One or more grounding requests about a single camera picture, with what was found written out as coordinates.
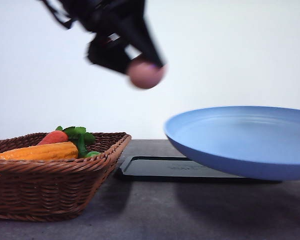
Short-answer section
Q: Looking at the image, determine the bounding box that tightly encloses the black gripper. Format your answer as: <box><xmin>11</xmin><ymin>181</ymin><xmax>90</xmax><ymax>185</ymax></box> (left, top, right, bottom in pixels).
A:
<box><xmin>40</xmin><ymin>0</ymin><xmax>166</xmax><ymax>74</ymax></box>

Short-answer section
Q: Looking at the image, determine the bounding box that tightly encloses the brown egg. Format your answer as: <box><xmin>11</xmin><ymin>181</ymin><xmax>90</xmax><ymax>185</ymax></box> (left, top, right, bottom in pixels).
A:
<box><xmin>127</xmin><ymin>60</ymin><xmax>168</xmax><ymax>89</ymax></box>

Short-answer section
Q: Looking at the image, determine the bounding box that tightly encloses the blue round plate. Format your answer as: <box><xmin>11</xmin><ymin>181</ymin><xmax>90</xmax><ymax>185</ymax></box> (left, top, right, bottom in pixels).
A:
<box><xmin>164</xmin><ymin>106</ymin><xmax>300</xmax><ymax>181</ymax></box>

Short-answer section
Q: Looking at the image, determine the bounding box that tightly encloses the brown wicker basket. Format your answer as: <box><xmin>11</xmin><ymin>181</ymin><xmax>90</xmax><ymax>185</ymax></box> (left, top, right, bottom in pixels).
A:
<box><xmin>0</xmin><ymin>132</ymin><xmax>131</xmax><ymax>222</ymax></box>

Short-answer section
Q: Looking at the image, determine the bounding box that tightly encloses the green toy pepper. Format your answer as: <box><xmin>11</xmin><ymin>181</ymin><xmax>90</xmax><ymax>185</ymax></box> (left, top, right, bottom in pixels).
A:
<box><xmin>56</xmin><ymin>126</ymin><xmax>101</xmax><ymax>158</ymax></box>

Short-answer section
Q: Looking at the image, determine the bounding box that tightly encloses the orange toy carrot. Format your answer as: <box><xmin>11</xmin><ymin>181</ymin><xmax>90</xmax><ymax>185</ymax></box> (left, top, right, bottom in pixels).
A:
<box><xmin>37</xmin><ymin>126</ymin><xmax>69</xmax><ymax>146</ymax></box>

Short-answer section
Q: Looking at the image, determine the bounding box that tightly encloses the yellow toy corn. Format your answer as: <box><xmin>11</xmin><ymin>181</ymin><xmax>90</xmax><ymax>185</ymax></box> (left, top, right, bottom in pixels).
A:
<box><xmin>0</xmin><ymin>142</ymin><xmax>79</xmax><ymax>160</ymax></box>

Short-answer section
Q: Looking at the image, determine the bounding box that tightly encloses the black rectangular tray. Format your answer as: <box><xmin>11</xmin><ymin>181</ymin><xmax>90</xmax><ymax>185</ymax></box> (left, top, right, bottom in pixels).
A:
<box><xmin>119</xmin><ymin>156</ymin><xmax>282</xmax><ymax>184</ymax></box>

